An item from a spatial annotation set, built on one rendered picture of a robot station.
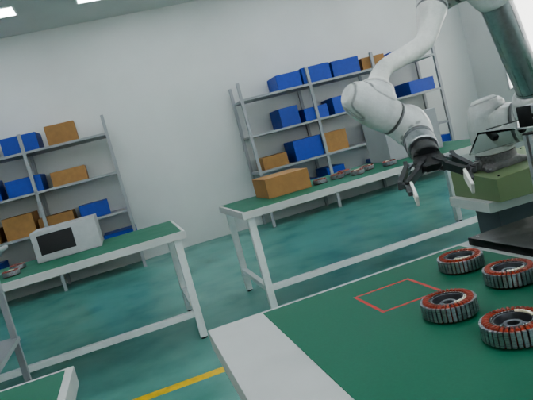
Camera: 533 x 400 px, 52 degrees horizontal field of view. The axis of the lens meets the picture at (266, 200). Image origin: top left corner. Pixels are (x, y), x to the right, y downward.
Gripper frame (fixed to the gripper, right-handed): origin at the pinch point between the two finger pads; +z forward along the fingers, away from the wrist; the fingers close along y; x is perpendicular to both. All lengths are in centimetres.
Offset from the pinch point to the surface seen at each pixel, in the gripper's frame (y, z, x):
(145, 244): 156, -158, -115
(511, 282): -5.7, 28.1, -4.8
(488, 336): 6, 49, 8
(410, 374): 20, 54, 8
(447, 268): 3.8, 12.3, -13.7
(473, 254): -3.2, 9.8, -13.3
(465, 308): 6.3, 37.6, 1.5
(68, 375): 101, 25, -9
